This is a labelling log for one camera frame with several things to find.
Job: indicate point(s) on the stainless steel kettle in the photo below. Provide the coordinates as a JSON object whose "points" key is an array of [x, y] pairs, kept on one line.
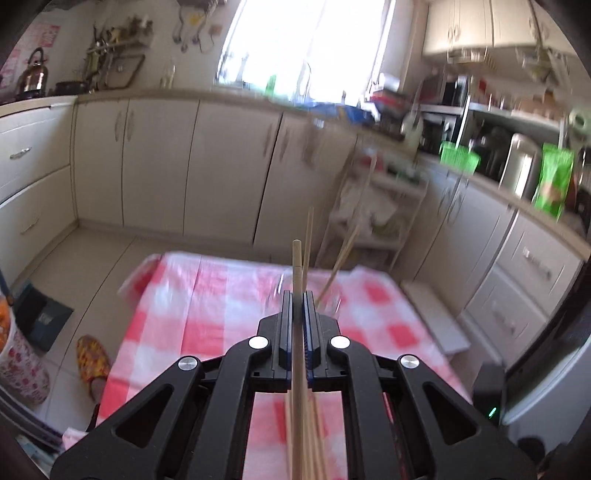
{"points": [[34, 74]]}

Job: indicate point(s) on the clear glass jar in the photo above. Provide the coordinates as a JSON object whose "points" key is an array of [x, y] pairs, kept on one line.
{"points": [[330, 307]]}

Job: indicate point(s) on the green snack bag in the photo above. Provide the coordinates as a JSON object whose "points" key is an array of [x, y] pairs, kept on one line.
{"points": [[553, 182]]}

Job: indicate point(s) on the pink wall poster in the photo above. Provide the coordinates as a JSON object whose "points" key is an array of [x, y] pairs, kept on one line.
{"points": [[46, 37]]}

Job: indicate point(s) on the cream upper cabinets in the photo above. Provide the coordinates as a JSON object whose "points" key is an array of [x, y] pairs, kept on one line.
{"points": [[471, 27]]}

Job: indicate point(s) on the floral patterned container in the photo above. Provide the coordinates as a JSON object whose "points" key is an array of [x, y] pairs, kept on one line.
{"points": [[21, 364]]}

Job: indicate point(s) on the chrome faucet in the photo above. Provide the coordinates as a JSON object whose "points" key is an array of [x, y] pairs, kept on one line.
{"points": [[305, 81]]}

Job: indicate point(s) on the green dish soap bottle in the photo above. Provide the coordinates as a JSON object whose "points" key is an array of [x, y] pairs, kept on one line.
{"points": [[271, 84]]}

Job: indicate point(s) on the black pan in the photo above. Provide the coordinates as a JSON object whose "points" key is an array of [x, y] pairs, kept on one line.
{"points": [[71, 87]]}

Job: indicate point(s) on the hanging square tray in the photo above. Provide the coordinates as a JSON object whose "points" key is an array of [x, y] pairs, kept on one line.
{"points": [[123, 69]]}

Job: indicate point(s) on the wooden chopstick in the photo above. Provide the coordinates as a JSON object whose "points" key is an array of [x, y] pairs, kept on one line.
{"points": [[308, 235], [315, 438], [289, 438], [340, 261], [297, 272]]}

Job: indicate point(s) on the cream side base cabinets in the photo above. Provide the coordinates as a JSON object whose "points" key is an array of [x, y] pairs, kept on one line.
{"points": [[498, 258]]}

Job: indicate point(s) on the black device with green light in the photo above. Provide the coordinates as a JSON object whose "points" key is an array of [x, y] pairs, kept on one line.
{"points": [[488, 392]]}

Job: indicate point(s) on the cream drawer cabinet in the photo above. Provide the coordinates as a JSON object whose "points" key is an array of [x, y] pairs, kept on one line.
{"points": [[32, 175]]}

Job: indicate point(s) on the kitchen window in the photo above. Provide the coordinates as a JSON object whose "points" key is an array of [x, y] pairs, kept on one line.
{"points": [[304, 41]]}

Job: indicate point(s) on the green plastic basket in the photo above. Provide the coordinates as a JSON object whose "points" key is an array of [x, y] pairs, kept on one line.
{"points": [[459, 158]]}

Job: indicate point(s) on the clear plastic bottle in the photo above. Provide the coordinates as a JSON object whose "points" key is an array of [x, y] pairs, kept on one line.
{"points": [[169, 76]]}

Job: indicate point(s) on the red white checked tablecloth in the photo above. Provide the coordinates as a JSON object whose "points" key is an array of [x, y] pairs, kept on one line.
{"points": [[221, 314]]}

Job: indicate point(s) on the yellow floral slipper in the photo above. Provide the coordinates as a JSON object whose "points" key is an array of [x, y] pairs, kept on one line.
{"points": [[93, 364]]}

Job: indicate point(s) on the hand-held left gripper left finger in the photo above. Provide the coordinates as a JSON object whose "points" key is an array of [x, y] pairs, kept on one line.
{"points": [[287, 323]]}

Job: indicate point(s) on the dark bathroom scale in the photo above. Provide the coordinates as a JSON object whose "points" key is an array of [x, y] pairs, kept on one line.
{"points": [[41, 318]]}

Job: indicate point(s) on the cream sink base cabinets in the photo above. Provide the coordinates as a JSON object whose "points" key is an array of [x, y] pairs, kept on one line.
{"points": [[184, 161]]}

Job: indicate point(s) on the wall utensil rack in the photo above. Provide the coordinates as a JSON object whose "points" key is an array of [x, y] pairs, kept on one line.
{"points": [[108, 41]]}

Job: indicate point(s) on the blue plastic bag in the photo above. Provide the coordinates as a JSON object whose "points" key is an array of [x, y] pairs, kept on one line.
{"points": [[344, 113]]}

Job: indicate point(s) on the stainless steel appliance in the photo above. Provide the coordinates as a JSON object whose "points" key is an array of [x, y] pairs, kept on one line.
{"points": [[521, 166]]}

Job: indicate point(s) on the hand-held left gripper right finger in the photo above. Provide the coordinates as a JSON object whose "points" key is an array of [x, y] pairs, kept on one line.
{"points": [[308, 323]]}

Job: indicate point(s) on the white jug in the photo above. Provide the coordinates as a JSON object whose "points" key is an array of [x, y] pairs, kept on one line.
{"points": [[413, 131]]}

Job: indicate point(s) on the white rolling trolley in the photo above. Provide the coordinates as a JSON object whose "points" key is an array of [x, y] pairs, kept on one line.
{"points": [[369, 207]]}

